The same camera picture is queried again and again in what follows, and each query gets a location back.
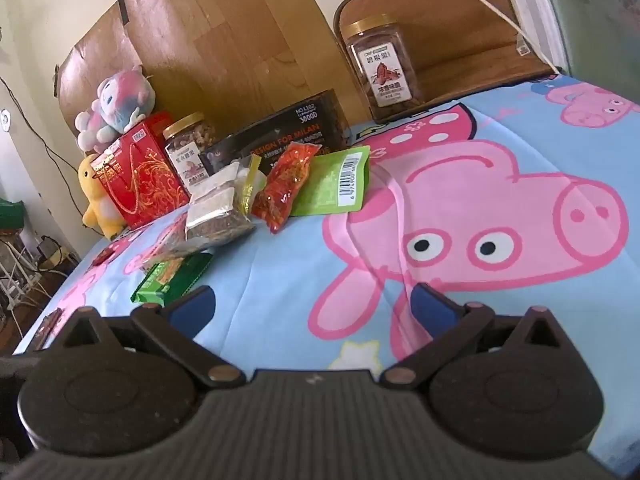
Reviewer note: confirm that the square nut jar gold lid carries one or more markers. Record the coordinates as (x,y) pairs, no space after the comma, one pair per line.
(385,75)

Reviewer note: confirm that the clear packet with gold trim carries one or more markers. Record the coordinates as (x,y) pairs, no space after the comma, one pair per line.
(250,185)

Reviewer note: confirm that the wooden headboard panel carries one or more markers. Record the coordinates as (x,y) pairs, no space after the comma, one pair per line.
(225,35)

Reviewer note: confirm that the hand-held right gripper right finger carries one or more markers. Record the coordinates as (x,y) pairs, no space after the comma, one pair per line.
(432,305)

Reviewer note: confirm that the small dark red packet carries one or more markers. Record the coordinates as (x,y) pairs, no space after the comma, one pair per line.
(102,256)
(49,325)

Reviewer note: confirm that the red snack packet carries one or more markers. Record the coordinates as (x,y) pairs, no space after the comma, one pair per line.
(282,185)

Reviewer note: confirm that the green container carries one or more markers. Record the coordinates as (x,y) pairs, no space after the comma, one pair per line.
(10,212)

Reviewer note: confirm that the printed cartoon pig blanket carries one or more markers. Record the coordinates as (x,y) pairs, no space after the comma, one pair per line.
(280,270)

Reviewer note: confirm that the pink plush toy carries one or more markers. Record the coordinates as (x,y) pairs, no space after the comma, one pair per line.
(120,102)

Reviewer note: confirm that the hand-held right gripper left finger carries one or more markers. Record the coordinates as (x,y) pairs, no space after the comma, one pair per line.
(192,305)

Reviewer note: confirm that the brown rounded board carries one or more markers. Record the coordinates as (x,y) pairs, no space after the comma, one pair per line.
(450,35)

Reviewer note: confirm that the green snack pouch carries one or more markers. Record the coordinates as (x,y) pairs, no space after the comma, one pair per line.
(325,180)

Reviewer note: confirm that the yellow plush toy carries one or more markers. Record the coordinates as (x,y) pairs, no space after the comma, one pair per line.
(97,205)

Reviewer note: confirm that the black printed box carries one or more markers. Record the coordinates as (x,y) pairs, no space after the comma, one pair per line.
(300,127)

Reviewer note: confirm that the black tape strip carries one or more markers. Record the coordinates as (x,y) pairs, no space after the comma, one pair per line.
(123,2)

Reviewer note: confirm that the round nut jar gold lid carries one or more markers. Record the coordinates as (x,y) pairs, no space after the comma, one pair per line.
(187,155)

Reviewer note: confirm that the red gift bag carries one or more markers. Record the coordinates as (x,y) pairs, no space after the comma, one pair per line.
(145,180)

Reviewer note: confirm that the white wall socket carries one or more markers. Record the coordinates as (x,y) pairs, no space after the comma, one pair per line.
(5,120)

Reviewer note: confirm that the clear bag of brown grains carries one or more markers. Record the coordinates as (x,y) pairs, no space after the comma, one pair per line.
(215,215)

